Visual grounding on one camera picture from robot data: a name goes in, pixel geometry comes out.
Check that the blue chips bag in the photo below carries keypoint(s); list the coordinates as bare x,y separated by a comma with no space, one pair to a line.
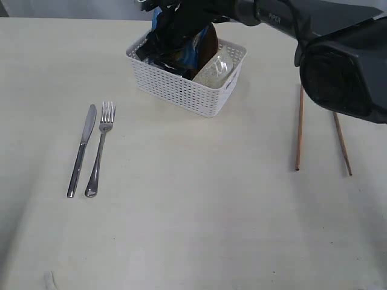
191,51

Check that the silver metal fork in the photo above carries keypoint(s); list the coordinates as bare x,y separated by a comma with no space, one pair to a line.
106,125

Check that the grey ceramic bowl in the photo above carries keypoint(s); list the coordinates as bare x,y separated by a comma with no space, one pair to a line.
216,71

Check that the brown round plate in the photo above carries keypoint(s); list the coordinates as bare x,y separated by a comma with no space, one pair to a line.
208,47

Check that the white perforated plastic basket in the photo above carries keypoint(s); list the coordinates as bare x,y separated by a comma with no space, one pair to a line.
183,92

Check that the brown wooden chopstick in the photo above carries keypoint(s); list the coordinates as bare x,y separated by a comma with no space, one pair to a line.
300,128
342,143

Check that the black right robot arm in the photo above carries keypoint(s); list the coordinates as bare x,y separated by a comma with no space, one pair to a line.
341,51

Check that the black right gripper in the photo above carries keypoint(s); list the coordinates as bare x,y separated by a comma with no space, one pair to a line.
177,24

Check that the silver table knife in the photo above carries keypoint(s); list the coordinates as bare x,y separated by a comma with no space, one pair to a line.
86,133

